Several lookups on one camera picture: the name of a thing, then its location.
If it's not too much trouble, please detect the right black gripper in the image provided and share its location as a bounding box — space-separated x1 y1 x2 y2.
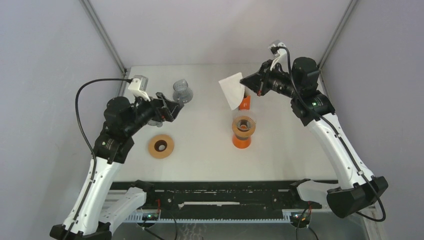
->
240 59 300 100

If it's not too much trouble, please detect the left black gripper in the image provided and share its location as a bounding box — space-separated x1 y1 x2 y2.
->
124 90 184 136

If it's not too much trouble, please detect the grey glass carafe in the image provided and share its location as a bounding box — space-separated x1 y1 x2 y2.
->
172 79 194 104

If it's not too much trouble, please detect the white paper coffee filter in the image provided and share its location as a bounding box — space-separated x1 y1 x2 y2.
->
218 72 245 111

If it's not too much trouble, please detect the large wooden dripper ring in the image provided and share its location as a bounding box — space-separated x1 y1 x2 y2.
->
148 134 175 160

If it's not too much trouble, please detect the clear glass dripper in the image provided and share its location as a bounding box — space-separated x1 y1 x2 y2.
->
232 109 257 123

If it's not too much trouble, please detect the small wooden dripper ring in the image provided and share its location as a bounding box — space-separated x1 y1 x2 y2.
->
231 115 257 140

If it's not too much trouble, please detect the orange glass carafe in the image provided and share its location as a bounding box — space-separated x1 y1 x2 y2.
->
232 133 252 149

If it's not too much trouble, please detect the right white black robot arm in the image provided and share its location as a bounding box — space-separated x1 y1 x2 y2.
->
240 57 389 218

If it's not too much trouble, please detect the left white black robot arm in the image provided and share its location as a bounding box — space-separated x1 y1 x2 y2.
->
49 92 184 240

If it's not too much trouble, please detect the grey ribbed dripper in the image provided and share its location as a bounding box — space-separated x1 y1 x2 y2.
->
147 119 163 128

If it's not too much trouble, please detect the orange coffee filter box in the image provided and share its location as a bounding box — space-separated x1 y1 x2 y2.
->
238 95 251 111

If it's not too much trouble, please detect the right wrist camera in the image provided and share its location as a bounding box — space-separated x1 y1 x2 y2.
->
268 40 287 70

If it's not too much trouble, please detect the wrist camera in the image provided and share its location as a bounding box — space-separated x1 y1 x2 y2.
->
268 40 287 70
127 75 151 102

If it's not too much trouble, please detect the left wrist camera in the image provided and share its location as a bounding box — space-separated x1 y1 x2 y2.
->
127 75 151 102

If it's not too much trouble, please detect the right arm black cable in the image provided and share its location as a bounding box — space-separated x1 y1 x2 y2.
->
271 46 387 223

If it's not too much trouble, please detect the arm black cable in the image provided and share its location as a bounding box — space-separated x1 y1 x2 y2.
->
61 78 133 240
271 46 387 223

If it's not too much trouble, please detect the black mounting base plate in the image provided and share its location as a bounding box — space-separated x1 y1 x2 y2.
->
109 180 324 220

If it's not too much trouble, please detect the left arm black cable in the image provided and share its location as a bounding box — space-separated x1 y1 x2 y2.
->
61 78 133 240

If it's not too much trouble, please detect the white cable duct strip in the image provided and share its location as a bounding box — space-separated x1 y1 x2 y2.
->
109 211 292 224

